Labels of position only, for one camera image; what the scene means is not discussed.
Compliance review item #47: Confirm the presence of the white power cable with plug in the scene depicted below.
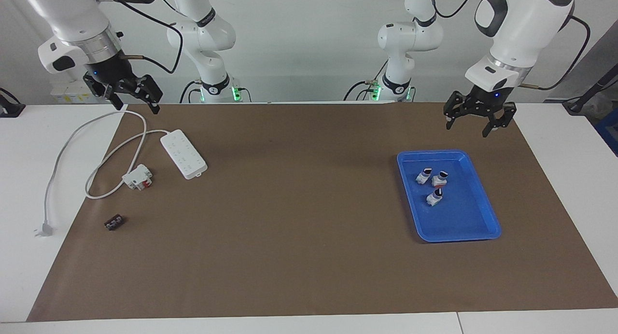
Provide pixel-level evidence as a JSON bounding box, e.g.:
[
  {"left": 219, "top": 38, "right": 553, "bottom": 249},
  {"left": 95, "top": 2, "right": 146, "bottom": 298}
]
[{"left": 34, "top": 110, "right": 169, "bottom": 238}]

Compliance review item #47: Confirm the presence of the white power strip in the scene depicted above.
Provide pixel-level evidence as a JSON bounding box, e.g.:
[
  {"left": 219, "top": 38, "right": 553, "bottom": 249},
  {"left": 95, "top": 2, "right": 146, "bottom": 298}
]
[{"left": 160, "top": 129, "right": 208, "bottom": 180}]

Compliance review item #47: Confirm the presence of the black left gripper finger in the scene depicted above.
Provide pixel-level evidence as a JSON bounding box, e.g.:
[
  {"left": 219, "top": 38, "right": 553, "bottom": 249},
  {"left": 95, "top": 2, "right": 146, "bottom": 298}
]
[
  {"left": 444, "top": 91, "right": 476, "bottom": 130},
  {"left": 483, "top": 104, "right": 516, "bottom": 138}
]

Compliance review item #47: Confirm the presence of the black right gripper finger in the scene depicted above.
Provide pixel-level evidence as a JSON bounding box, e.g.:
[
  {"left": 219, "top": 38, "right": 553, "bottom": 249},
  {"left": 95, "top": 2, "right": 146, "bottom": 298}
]
[
  {"left": 126, "top": 75, "right": 162, "bottom": 115},
  {"left": 86, "top": 78, "right": 124, "bottom": 111}
]

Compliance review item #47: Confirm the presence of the white cardboard box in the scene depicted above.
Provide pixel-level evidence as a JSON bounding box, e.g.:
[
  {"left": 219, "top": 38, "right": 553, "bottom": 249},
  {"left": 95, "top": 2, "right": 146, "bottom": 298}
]
[{"left": 51, "top": 80, "right": 104, "bottom": 104}]

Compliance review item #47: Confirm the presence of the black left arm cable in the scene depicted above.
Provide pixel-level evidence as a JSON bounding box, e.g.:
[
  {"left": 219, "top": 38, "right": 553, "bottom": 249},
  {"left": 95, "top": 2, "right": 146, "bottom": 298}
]
[{"left": 430, "top": 0, "right": 591, "bottom": 91}]

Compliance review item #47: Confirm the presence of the black base cable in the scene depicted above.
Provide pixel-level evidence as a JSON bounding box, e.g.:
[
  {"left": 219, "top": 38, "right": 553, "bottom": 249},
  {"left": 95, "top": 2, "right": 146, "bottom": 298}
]
[
  {"left": 344, "top": 78, "right": 382, "bottom": 102},
  {"left": 180, "top": 81, "right": 203, "bottom": 104}
]

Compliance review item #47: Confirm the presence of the blue crate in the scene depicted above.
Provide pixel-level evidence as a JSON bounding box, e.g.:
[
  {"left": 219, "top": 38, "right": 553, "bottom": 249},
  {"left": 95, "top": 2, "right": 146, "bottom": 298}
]
[{"left": 595, "top": 107, "right": 618, "bottom": 156}]

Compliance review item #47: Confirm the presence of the blue plastic tray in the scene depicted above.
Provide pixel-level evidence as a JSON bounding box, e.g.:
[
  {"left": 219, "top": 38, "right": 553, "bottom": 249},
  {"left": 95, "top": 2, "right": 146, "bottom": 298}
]
[{"left": 396, "top": 150, "right": 502, "bottom": 243}]

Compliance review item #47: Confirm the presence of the black clamp mount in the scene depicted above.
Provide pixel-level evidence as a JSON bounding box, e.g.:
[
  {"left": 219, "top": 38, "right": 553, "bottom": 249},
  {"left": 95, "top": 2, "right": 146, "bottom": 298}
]
[{"left": 0, "top": 88, "right": 26, "bottom": 118}]

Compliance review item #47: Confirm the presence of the white red circuit breaker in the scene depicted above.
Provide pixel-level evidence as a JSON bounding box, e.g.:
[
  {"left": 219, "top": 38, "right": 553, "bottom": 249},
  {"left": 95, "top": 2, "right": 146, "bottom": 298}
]
[{"left": 122, "top": 164, "right": 153, "bottom": 191}]

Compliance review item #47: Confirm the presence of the black stand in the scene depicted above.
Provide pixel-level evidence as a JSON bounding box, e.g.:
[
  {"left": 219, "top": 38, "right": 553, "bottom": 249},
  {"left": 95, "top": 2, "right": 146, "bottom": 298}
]
[{"left": 562, "top": 64, "right": 618, "bottom": 115}]

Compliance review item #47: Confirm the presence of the brown table mat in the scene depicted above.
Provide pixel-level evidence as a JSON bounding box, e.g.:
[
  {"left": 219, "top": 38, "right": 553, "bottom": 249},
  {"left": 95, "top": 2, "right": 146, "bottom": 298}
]
[{"left": 27, "top": 102, "right": 618, "bottom": 322}]

